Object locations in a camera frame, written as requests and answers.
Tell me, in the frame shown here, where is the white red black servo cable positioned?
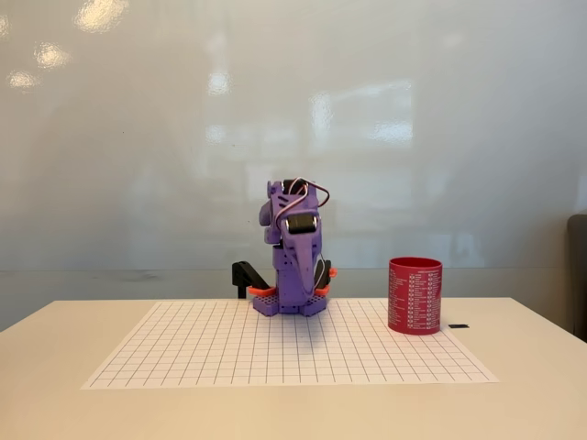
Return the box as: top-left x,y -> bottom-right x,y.
276,175 -> 332,220

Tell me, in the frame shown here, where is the white grid paper sheet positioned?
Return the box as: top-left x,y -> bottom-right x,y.
81,300 -> 501,391

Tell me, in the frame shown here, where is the purple robot arm with base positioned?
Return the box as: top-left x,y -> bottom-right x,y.
251,176 -> 332,319

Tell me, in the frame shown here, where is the black clamp with orange pad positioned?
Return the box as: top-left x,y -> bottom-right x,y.
313,258 -> 339,297
231,260 -> 278,300

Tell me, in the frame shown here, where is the red cup with white print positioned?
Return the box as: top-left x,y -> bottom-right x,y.
388,257 -> 444,336

